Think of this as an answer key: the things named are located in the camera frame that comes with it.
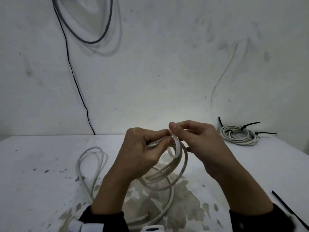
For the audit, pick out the person's left hand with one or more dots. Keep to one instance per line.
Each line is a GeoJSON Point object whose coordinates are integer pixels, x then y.
{"type": "Point", "coordinates": [140, 154]}

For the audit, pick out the person's right hand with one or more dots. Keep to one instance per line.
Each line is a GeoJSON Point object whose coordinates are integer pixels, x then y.
{"type": "Point", "coordinates": [207, 147]}

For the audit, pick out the person's left forearm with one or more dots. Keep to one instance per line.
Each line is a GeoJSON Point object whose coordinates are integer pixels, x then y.
{"type": "Point", "coordinates": [111, 193]}

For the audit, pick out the person's right forearm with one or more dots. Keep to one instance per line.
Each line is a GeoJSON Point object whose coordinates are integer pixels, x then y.
{"type": "Point", "coordinates": [241, 190]}

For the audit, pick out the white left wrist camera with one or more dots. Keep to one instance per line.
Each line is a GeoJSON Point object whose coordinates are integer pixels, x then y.
{"type": "Point", "coordinates": [152, 229]}

